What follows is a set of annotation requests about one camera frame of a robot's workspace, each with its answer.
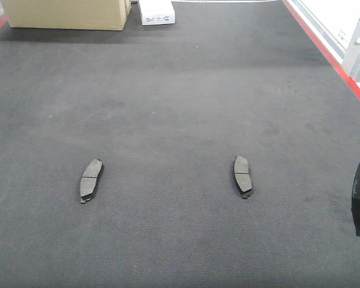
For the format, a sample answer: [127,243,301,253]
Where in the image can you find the cardboard box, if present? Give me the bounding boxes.
[1,0,131,31]

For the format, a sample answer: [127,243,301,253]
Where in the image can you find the red conveyor side rail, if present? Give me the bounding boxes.
[282,1,360,101]

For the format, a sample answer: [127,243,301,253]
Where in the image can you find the white carton box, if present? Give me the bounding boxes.
[138,1,176,26]

